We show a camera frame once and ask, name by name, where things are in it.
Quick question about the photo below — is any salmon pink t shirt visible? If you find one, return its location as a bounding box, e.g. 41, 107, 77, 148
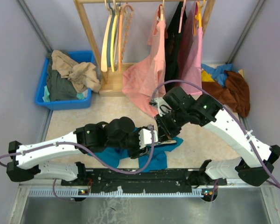
122, 13, 166, 117

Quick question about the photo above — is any cream plastic hanger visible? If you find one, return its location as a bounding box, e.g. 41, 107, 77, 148
154, 140, 177, 146

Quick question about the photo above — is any brown t shirt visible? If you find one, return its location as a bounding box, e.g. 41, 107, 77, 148
202, 70, 250, 118

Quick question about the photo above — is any yellow cloth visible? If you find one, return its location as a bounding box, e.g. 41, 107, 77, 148
201, 70, 244, 82

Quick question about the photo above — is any orange plastic hanger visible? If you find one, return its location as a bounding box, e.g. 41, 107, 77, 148
118, 3, 134, 72

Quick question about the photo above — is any wooden clothes rack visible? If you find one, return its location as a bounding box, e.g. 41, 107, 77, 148
74, 0, 216, 97

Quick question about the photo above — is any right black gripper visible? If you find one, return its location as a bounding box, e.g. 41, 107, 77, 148
154, 107, 189, 144

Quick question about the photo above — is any yellow hanger with shirt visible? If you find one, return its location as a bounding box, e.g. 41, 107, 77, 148
192, 0, 206, 36

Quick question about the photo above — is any blue plastic bin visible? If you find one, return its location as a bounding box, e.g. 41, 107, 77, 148
35, 50, 96, 111

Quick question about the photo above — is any black t shirt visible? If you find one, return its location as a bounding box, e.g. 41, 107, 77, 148
165, 2, 187, 81

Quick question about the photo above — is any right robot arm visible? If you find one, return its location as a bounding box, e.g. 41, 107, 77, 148
150, 86, 280, 187

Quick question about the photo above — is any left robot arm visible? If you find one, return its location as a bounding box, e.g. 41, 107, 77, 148
6, 117, 158, 185

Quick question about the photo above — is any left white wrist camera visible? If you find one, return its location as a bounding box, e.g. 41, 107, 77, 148
139, 127, 159, 149

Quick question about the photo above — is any pink hanger with shirt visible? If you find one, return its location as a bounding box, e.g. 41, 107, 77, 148
178, 0, 186, 34

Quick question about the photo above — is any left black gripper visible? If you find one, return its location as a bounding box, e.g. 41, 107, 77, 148
107, 126, 151, 159

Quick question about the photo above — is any beige hanger with shirt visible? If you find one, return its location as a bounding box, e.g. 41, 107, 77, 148
157, 0, 165, 22

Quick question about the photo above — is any teal blue t shirt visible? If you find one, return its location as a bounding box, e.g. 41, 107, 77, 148
94, 137, 183, 172

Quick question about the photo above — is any beige t shirt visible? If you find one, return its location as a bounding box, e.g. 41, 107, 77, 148
51, 50, 101, 93

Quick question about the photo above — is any light blue cloth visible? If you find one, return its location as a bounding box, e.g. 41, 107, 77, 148
201, 63, 233, 87

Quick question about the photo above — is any mint green cloth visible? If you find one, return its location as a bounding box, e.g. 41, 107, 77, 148
42, 86, 88, 102

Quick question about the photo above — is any dark grey t shirt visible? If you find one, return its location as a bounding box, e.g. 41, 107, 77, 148
46, 54, 78, 101

